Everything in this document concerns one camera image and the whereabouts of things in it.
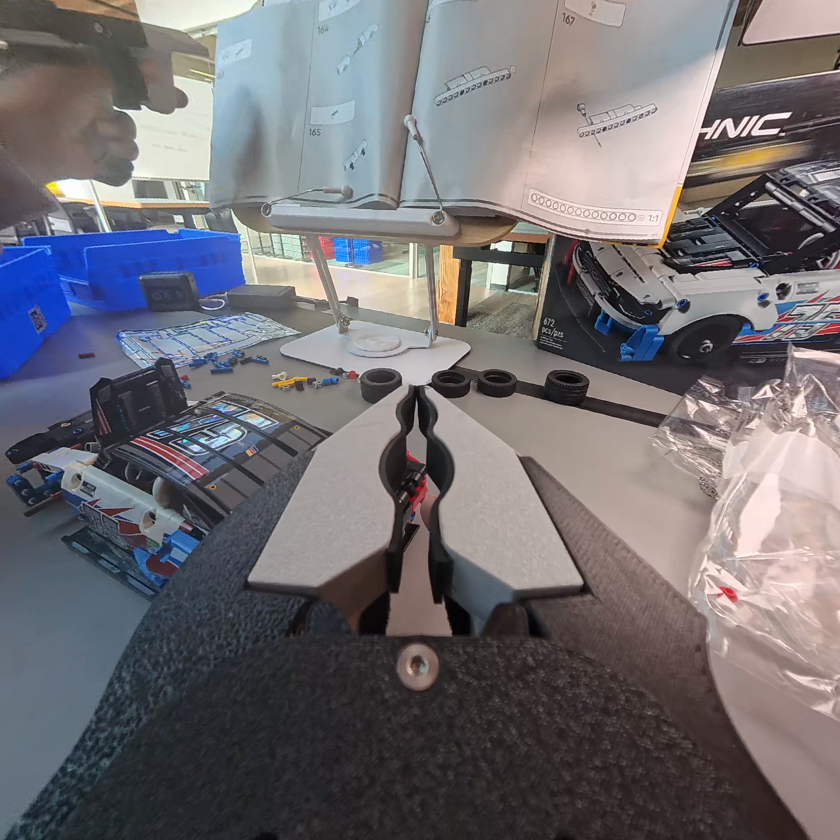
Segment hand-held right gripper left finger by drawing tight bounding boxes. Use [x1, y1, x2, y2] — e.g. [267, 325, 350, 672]
[248, 386, 417, 633]

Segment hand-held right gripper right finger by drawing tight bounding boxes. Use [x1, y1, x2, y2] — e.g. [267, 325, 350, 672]
[419, 386, 585, 635]

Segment brick-built toy race car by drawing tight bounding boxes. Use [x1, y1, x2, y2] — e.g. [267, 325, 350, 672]
[5, 359, 332, 599]

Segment white-tipped page holder wire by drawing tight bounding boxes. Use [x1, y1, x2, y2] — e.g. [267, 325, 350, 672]
[403, 115, 447, 224]
[261, 185, 354, 217]

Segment grey instruction booklet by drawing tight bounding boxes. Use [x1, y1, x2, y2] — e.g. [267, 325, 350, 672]
[209, 0, 740, 247]

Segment person's left forearm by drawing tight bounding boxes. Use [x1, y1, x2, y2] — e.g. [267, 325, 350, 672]
[0, 141, 63, 231]

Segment grey desk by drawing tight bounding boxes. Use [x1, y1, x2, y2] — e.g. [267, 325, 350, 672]
[0, 298, 840, 821]

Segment person's left hand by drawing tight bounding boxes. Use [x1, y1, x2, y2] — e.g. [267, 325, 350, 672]
[0, 49, 190, 191]

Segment whiteboard with writing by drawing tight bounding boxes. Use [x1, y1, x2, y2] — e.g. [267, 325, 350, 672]
[128, 73, 214, 182]

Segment small red black parts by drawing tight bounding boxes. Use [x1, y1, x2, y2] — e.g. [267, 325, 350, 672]
[394, 451, 427, 552]

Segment long black strip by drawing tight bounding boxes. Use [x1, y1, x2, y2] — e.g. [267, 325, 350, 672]
[453, 374, 672, 426]

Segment plain blue bin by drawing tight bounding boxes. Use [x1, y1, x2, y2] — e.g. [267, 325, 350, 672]
[23, 227, 247, 312]

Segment pile of blue pins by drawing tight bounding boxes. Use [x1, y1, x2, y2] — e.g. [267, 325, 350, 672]
[185, 350, 270, 376]

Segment small black display device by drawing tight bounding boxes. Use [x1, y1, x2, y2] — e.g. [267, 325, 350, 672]
[139, 270, 199, 312]

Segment small clear plastic bag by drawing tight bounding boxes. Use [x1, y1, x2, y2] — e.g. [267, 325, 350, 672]
[651, 374, 798, 506]

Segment blue sticker sheet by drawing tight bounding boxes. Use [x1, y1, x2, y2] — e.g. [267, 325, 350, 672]
[117, 310, 298, 370]

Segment black power adapter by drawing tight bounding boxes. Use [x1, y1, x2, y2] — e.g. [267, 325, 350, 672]
[225, 284, 298, 311]

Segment stacked storage bins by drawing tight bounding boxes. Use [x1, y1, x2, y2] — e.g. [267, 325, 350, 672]
[331, 236, 395, 265]

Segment large clear plastic bag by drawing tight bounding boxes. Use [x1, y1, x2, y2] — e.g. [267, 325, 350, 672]
[689, 344, 840, 723]

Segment white metal book stand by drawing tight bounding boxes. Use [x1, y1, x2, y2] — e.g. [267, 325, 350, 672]
[233, 197, 519, 368]

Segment black toy car box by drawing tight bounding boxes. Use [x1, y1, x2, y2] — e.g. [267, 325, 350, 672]
[533, 71, 840, 368]

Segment wooden post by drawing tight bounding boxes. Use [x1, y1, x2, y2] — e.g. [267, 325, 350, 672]
[436, 244, 475, 327]

